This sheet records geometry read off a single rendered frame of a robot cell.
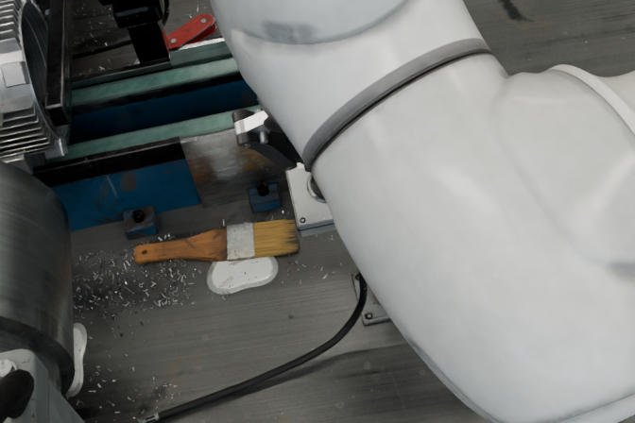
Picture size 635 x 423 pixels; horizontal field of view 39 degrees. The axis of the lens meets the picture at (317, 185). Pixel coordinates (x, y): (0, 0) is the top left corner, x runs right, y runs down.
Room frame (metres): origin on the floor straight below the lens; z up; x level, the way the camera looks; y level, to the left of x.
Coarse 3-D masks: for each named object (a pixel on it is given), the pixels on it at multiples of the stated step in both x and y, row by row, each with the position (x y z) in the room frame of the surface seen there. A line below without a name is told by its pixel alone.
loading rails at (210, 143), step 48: (192, 48) 0.84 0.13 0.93; (96, 96) 0.80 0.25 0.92; (144, 96) 0.79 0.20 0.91; (192, 96) 0.79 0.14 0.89; (240, 96) 0.80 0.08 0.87; (96, 144) 0.72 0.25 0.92; (144, 144) 0.70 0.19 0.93; (192, 144) 0.68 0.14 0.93; (96, 192) 0.68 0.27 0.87; (144, 192) 0.69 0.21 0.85; (192, 192) 0.69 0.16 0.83; (240, 192) 0.69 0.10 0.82
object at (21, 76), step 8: (24, 0) 0.80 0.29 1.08; (8, 64) 0.69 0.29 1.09; (16, 64) 0.69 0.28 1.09; (24, 64) 0.70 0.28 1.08; (8, 72) 0.69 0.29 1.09; (16, 72) 0.69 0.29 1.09; (24, 72) 0.69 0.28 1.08; (8, 80) 0.68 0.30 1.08; (16, 80) 0.68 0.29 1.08; (24, 80) 0.68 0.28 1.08; (56, 144) 0.69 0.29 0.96; (64, 144) 0.70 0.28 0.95; (48, 152) 0.68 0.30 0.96; (56, 152) 0.68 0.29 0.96; (64, 152) 0.68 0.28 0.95
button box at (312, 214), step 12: (300, 168) 0.51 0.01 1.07; (288, 180) 0.50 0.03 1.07; (300, 180) 0.50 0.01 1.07; (300, 192) 0.49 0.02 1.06; (312, 192) 0.49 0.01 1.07; (300, 204) 0.48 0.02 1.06; (312, 204) 0.48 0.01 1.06; (324, 204) 0.48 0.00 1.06; (300, 216) 0.47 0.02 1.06; (312, 216) 0.47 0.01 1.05; (324, 216) 0.47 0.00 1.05; (300, 228) 0.46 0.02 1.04; (312, 228) 0.47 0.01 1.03; (324, 228) 0.47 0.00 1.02
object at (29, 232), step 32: (0, 192) 0.50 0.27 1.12; (32, 192) 0.52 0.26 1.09; (0, 224) 0.47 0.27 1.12; (32, 224) 0.48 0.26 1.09; (64, 224) 0.52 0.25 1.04; (0, 256) 0.44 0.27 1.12; (32, 256) 0.45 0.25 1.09; (64, 256) 0.48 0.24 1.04; (0, 288) 0.40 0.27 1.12; (32, 288) 0.42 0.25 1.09; (64, 288) 0.44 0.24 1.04; (0, 320) 0.38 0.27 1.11; (32, 320) 0.39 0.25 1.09; (64, 320) 0.41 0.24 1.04; (0, 352) 0.35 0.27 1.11; (64, 352) 0.38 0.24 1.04; (64, 384) 0.38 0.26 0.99
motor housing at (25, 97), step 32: (0, 0) 0.78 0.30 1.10; (32, 0) 0.83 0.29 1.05; (0, 32) 0.73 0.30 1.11; (32, 32) 0.83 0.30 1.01; (0, 64) 0.71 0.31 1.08; (32, 64) 0.81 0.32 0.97; (0, 96) 0.68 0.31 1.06; (32, 96) 0.68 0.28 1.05; (0, 128) 0.66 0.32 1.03; (32, 128) 0.66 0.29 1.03; (64, 128) 0.73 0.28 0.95
